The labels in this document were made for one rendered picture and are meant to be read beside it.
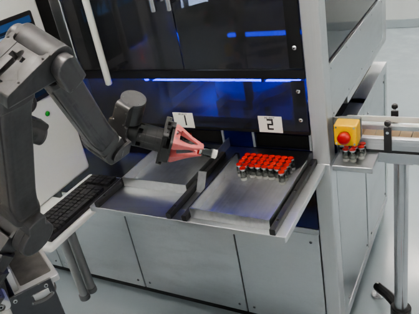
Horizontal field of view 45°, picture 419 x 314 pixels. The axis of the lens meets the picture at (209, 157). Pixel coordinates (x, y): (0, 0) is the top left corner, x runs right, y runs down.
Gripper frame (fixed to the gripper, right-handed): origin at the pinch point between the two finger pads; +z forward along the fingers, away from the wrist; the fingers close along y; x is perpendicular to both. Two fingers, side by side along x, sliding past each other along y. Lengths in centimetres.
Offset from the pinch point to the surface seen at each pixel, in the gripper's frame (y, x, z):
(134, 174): -57, 37, -14
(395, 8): -158, 451, 217
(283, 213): -24.4, 7.6, 29.9
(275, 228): -23.6, 0.8, 27.2
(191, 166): -50, 41, 5
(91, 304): -164, 37, -21
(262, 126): -27, 45, 24
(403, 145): -15, 39, 68
